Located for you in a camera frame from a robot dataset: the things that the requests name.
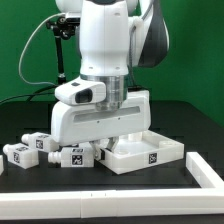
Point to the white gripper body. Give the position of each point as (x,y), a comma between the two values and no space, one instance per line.
(78,124)

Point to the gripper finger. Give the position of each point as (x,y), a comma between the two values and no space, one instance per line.
(96,148)
(112,143)

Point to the white square table top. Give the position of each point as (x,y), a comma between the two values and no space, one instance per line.
(141,150)

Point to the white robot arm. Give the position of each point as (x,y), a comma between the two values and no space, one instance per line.
(113,37)

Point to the white block at left edge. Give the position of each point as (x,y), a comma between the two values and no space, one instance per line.
(1,164)

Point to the white L-shaped fence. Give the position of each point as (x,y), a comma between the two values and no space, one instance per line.
(207,198)

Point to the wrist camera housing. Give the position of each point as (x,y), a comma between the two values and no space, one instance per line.
(80,91)

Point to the black camera stand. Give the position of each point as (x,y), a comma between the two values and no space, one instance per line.
(63,29)

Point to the silver camera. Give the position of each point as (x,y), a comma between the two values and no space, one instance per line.
(72,17)

